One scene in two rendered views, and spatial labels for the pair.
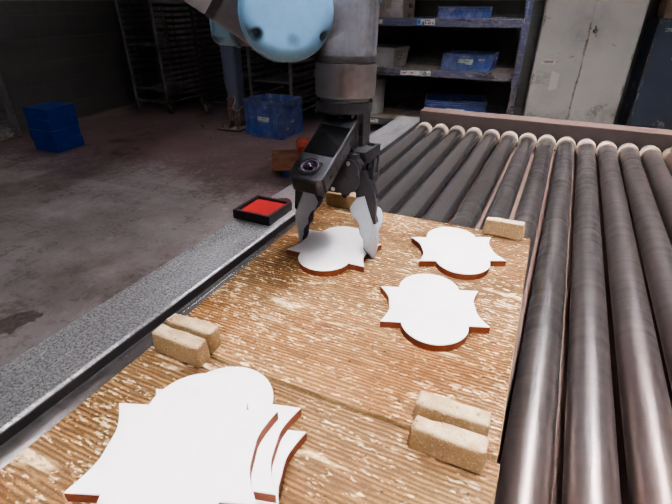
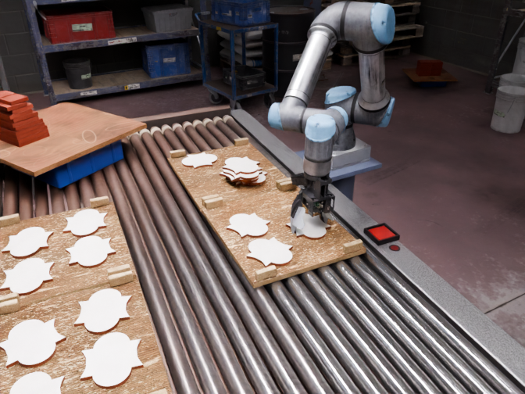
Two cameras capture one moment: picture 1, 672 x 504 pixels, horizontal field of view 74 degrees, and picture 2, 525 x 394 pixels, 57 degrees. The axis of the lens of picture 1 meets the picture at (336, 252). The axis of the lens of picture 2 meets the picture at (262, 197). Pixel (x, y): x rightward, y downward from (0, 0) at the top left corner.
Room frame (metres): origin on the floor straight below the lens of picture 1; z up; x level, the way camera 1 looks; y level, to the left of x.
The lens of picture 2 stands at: (1.24, -1.00, 1.74)
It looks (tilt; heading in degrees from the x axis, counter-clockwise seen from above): 30 degrees down; 131
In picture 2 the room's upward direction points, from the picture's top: 1 degrees counter-clockwise
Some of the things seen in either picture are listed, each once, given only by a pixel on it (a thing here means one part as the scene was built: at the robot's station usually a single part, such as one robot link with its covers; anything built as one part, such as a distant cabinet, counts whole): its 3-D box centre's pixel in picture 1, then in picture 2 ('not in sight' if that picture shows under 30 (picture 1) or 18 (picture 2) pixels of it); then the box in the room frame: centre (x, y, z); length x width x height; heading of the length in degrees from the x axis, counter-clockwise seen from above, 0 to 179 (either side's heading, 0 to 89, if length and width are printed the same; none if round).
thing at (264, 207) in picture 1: (263, 210); (381, 234); (0.74, 0.13, 0.92); 0.06 x 0.06 x 0.01; 64
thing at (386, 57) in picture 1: (384, 55); not in sight; (5.16, -0.51, 0.74); 0.44 x 0.36 x 0.20; 55
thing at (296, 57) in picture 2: not in sight; (287, 51); (-2.12, 3.34, 0.44); 0.59 x 0.59 x 0.88
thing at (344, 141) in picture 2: not in sight; (337, 131); (0.28, 0.58, 0.99); 0.15 x 0.15 x 0.10
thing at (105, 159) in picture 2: not in sight; (66, 152); (-0.43, -0.22, 0.97); 0.31 x 0.31 x 0.10; 7
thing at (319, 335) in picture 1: (376, 284); (278, 229); (0.49, -0.05, 0.93); 0.41 x 0.35 x 0.02; 156
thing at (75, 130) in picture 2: not in sight; (53, 133); (-0.50, -0.22, 1.03); 0.50 x 0.50 x 0.02; 7
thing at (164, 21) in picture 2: not in sight; (168, 18); (-3.33, 2.67, 0.76); 0.50 x 0.36 x 0.24; 75
